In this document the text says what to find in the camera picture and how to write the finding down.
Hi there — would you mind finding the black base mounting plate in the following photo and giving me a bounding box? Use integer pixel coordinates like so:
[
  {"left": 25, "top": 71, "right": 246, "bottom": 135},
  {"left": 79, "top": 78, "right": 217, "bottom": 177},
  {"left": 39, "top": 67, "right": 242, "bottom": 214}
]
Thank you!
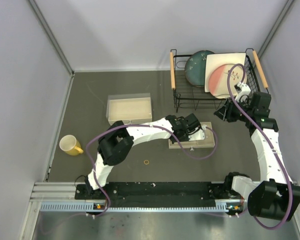
[{"left": 74, "top": 181, "right": 246, "bottom": 208}]

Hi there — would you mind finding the dark green round plate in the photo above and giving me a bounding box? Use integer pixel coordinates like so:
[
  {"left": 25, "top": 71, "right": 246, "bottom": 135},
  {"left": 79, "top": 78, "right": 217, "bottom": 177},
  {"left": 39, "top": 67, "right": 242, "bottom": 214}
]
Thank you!
[{"left": 184, "top": 50, "right": 214, "bottom": 88}]

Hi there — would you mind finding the blue slotted cable duct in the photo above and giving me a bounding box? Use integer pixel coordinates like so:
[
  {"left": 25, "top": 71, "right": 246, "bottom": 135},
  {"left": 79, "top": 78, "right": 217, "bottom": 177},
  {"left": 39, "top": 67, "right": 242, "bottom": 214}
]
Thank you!
[{"left": 40, "top": 201, "right": 240, "bottom": 213}]

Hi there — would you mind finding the black wire dish rack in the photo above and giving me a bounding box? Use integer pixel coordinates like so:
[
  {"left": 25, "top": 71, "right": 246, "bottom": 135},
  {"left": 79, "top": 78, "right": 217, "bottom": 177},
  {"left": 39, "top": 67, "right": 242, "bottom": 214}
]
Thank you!
[{"left": 170, "top": 48, "right": 261, "bottom": 112}]

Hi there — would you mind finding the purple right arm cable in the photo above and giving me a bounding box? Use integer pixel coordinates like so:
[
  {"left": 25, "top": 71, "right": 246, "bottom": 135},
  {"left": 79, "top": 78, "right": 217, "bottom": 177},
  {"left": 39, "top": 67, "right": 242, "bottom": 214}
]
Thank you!
[{"left": 227, "top": 63, "right": 294, "bottom": 230}]

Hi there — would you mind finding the yellow mug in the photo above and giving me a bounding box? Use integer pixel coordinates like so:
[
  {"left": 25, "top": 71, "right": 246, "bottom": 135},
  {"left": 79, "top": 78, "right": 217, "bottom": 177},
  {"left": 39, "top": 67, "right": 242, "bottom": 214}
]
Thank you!
[{"left": 59, "top": 134, "right": 84, "bottom": 156}]

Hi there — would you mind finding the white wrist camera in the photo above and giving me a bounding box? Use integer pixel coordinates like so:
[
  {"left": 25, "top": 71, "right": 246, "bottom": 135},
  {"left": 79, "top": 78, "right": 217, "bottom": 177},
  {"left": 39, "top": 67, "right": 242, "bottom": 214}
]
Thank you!
[
  {"left": 188, "top": 124, "right": 207, "bottom": 142},
  {"left": 234, "top": 82, "right": 251, "bottom": 103}
]

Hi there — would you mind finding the beige velvet jewelry tray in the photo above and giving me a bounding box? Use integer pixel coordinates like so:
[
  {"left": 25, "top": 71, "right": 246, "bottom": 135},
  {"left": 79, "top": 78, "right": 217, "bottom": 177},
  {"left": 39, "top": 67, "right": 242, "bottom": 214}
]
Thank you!
[{"left": 181, "top": 122, "right": 216, "bottom": 149}]

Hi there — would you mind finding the wooden rack handle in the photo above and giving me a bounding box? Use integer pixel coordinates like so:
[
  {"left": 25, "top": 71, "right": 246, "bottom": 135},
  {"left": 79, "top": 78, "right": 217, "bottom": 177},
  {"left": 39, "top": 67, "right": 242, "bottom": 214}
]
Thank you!
[
  {"left": 252, "top": 50, "right": 269, "bottom": 90},
  {"left": 169, "top": 51, "right": 176, "bottom": 90}
]

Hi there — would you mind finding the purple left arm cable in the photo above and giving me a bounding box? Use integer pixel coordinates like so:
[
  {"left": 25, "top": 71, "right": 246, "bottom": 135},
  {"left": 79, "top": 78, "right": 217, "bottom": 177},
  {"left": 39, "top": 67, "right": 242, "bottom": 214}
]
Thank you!
[{"left": 85, "top": 124, "right": 218, "bottom": 218}]

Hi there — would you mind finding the aluminium frame rail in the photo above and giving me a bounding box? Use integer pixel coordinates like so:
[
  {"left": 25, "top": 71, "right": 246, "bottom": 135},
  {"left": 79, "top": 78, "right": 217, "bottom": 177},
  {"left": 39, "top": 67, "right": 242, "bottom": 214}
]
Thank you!
[{"left": 29, "top": 181, "right": 78, "bottom": 203}]

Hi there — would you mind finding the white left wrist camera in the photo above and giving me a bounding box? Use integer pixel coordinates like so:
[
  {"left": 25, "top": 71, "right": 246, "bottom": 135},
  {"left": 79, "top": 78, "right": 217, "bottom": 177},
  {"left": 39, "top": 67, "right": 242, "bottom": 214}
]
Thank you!
[{"left": 188, "top": 124, "right": 207, "bottom": 142}]

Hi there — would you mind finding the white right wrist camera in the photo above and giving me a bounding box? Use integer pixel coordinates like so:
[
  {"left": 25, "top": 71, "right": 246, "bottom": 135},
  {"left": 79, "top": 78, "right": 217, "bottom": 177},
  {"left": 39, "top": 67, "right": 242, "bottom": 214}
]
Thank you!
[{"left": 234, "top": 82, "right": 251, "bottom": 103}]

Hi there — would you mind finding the white square plate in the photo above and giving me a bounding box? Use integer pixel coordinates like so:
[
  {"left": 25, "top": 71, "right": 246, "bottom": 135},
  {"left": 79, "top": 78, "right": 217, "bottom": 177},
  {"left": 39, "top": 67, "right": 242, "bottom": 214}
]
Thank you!
[{"left": 204, "top": 52, "right": 246, "bottom": 93}]

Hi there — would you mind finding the right wooden rack handle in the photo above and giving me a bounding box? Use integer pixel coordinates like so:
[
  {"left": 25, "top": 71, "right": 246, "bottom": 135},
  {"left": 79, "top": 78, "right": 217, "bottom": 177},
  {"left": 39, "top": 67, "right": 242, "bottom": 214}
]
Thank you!
[{"left": 252, "top": 50, "right": 269, "bottom": 90}]

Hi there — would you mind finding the clear lidded beige box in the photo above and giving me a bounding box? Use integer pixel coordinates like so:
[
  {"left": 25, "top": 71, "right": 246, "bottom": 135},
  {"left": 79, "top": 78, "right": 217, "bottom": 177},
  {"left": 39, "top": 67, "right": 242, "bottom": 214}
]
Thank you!
[{"left": 106, "top": 93, "right": 153, "bottom": 125}]

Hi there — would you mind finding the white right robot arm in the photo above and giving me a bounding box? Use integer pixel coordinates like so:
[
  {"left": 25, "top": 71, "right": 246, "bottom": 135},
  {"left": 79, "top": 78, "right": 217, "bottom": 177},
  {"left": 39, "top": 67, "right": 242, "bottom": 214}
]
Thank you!
[{"left": 214, "top": 92, "right": 300, "bottom": 222}]

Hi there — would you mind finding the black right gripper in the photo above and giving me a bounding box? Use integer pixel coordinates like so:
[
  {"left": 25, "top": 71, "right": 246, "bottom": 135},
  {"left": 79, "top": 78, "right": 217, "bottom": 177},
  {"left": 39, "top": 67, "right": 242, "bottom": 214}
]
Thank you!
[{"left": 213, "top": 96, "right": 254, "bottom": 123}]

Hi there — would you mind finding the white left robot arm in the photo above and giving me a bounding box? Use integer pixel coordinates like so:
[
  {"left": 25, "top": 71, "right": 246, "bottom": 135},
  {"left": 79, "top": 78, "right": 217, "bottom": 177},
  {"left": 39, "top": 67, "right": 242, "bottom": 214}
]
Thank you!
[{"left": 85, "top": 113, "right": 205, "bottom": 199}]

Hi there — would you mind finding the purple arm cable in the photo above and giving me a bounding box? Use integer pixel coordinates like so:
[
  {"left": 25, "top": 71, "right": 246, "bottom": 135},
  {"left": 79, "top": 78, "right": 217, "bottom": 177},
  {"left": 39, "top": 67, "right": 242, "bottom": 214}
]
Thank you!
[
  {"left": 227, "top": 63, "right": 294, "bottom": 230},
  {"left": 85, "top": 124, "right": 218, "bottom": 218}
]

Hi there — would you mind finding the pink and cream round plate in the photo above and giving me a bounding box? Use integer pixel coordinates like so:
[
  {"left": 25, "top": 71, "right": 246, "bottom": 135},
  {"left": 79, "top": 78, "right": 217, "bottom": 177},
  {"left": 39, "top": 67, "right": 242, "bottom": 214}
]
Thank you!
[{"left": 208, "top": 63, "right": 243, "bottom": 99}]

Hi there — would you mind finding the left wooden rack handle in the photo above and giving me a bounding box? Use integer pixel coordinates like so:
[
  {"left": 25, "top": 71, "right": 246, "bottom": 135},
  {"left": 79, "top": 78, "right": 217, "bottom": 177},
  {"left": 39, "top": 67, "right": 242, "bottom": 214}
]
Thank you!
[{"left": 169, "top": 51, "right": 176, "bottom": 90}]

